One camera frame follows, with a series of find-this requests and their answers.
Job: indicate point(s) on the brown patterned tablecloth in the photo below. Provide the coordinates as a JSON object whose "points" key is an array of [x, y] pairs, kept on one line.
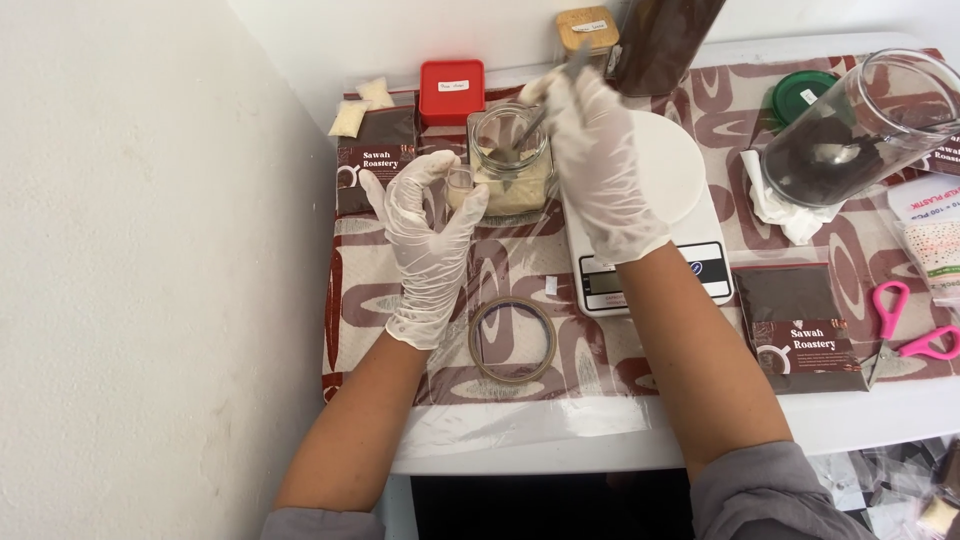
{"points": [[367, 300]]}

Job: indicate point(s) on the tall jar of ground coffee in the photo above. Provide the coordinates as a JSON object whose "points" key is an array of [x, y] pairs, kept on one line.
{"points": [[660, 49]]}

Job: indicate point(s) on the metal scoop spoon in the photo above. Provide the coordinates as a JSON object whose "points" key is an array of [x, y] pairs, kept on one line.
{"points": [[838, 153]]}

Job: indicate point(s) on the crumpled white tissue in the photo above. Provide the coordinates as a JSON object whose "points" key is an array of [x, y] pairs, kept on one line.
{"points": [[784, 214]]}

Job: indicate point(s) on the clear tape roll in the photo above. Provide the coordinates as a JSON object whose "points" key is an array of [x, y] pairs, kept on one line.
{"points": [[474, 352]]}

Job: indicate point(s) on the white digital kitchen scale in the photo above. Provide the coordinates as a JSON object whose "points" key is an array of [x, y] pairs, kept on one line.
{"points": [[675, 195]]}

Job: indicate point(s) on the green round lid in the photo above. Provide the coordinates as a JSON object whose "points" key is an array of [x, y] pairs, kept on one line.
{"points": [[799, 94]]}

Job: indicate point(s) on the jar with wooden lid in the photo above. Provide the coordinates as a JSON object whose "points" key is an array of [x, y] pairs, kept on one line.
{"points": [[586, 30]]}

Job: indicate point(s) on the person's left hand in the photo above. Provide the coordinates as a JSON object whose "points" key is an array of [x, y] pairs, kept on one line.
{"points": [[424, 247]]}

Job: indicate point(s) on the small clear plastic cup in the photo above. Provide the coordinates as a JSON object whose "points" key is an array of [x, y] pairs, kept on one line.
{"points": [[459, 191]]}

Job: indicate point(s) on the person's gray right sleeve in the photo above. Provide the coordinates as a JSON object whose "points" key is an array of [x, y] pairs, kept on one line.
{"points": [[772, 495]]}

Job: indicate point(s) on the pack of clear plastic bags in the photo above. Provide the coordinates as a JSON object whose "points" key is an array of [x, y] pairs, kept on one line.
{"points": [[934, 240]]}

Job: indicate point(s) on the large glass jar with coffee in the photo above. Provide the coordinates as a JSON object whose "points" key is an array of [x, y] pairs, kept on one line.
{"points": [[870, 120]]}

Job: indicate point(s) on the red square container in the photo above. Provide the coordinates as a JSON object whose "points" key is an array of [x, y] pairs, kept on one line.
{"points": [[451, 94]]}

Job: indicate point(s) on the square glass jar with sugar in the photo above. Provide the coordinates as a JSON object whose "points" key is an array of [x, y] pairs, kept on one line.
{"points": [[517, 191]]}

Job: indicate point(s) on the person's gray sleeve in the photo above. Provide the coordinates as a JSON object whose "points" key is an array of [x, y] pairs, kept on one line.
{"points": [[322, 525], [772, 495]]}

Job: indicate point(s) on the person's right hand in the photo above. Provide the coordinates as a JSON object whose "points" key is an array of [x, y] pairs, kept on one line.
{"points": [[600, 172]]}

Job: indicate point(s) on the person's right fingers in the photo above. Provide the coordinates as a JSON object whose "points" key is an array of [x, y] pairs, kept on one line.
{"points": [[555, 94]]}

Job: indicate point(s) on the small white paper scrap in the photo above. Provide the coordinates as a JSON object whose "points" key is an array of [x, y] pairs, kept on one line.
{"points": [[550, 285]]}

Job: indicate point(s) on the clear plastic sheet bag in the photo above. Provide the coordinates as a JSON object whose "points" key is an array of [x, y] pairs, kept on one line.
{"points": [[525, 427]]}

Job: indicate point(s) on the heap of plastic packets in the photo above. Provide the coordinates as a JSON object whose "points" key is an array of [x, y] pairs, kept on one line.
{"points": [[900, 487]]}

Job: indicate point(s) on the small sugar sachet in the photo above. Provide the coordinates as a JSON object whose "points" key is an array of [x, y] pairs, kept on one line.
{"points": [[375, 92], [349, 118]]}

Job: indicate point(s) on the person's gray left sleeve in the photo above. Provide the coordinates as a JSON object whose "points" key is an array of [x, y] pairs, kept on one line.
{"points": [[322, 525]]}

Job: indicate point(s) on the brown coffee packet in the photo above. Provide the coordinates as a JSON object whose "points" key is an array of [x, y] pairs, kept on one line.
{"points": [[375, 135], [799, 330], [946, 156]]}

